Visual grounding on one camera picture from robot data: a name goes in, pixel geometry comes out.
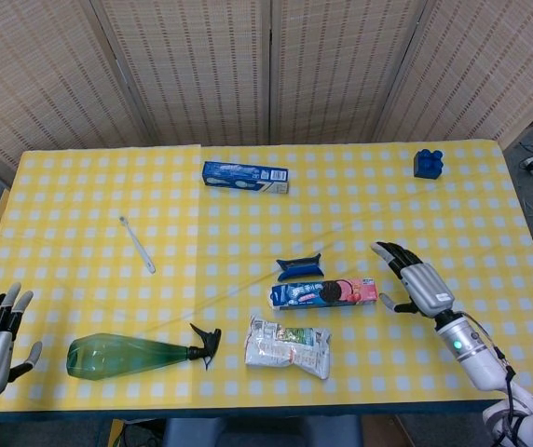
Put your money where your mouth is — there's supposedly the yellow checkered tablecloth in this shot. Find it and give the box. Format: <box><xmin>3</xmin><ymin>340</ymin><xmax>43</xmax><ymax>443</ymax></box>
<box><xmin>191</xmin><ymin>138</ymin><xmax>533</xmax><ymax>411</ymax></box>
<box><xmin>0</xmin><ymin>145</ymin><xmax>204</xmax><ymax>413</ymax></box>

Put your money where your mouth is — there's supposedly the woven folding screen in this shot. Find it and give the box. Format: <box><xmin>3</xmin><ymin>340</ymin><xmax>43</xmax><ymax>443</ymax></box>
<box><xmin>0</xmin><ymin>0</ymin><xmax>533</xmax><ymax>187</ymax></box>

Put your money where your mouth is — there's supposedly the Oreo cookie pack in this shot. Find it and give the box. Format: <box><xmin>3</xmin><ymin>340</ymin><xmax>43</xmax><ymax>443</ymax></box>
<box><xmin>269</xmin><ymin>277</ymin><xmax>380</xmax><ymax>311</ymax></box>

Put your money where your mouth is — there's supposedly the grey blue chair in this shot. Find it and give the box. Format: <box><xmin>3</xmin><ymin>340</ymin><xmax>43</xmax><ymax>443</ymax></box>
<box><xmin>161</xmin><ymin>415</ymin><xmax>363</xmax><ymax>447</ymax></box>

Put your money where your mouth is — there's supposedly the blue toothpaste box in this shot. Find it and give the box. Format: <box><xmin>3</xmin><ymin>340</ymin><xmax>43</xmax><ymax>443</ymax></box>
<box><xmin>202</xmin><ymin>160</ymin><xmax>291</xmax><ymax>196</ymax></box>

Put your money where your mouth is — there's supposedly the blue toy building block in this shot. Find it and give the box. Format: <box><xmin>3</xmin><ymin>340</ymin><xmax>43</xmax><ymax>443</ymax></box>
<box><xmin>413</xmin><ymin>148</ymin><xmax>445</xmax><ymax>180</ymax></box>

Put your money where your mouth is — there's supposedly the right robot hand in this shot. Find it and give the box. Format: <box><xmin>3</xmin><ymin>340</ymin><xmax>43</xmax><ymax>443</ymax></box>
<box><xmin>371</xmin><ymin>240</ymin><xmax>455</xmax><ymax>320</ymax></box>

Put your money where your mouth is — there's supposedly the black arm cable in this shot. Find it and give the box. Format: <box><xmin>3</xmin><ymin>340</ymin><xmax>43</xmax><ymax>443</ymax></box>
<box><xmin>461</xmin><ymin>315</ymin><xmax>533</xmax><ymax>447</ymax></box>

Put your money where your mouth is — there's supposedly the green spray bottle black trigger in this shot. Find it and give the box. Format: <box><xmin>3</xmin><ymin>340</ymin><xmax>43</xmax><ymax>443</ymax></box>
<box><xmin>65</xmin><ymin>322</ymin><xmax>223</xmax><ymax>380</ymax></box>

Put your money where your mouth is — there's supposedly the white toothbrush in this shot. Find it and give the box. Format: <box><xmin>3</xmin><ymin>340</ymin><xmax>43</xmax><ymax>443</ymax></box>
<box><xmin>117</xmin><ymin>215</ymin><xmax>157</xmax><ymax>275</ymax></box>

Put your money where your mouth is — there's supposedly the crumpled white snack bag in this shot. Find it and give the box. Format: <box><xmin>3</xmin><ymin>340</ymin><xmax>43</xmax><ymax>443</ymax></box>
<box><xmin>244</xmin><ymin>315</ymin><xmax>333</xmax><ymax>381</ymax></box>

